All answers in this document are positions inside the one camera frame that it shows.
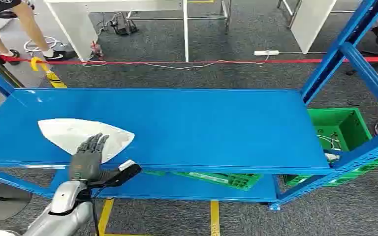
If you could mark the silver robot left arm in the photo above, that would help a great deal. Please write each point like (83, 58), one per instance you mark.
(65, 199)

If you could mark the person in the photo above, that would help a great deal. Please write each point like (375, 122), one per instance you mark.
(29, 26)

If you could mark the white panel table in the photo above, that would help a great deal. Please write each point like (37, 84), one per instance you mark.
(311, 22)

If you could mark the white plastic parcel bag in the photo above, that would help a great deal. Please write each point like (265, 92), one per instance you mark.
(65, 133)

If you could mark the green plastic crate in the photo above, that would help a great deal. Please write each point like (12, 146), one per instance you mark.
(228, 179)
(335, 122)

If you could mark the blue metal shelf rack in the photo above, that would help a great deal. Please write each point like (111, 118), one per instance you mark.
(192, 127)

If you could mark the white table with metal legs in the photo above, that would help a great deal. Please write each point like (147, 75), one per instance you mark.
(75, 26)

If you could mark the yellow black striped bar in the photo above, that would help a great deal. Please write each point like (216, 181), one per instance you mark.
(52, 78)

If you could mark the red barrier tape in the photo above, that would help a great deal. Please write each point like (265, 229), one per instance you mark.
(293, 61)

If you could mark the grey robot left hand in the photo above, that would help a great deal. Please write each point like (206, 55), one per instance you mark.
(86, 161)

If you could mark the round grey floor base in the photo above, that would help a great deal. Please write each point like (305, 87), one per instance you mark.
(3, 203)

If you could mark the black stand post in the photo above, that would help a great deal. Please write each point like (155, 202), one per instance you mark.
(3, 70)

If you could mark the yellow floor tape strip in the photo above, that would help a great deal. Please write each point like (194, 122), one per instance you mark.
(106, 215)
(215, 218)

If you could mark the white power strip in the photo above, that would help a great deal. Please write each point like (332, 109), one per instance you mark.
(266, 52)

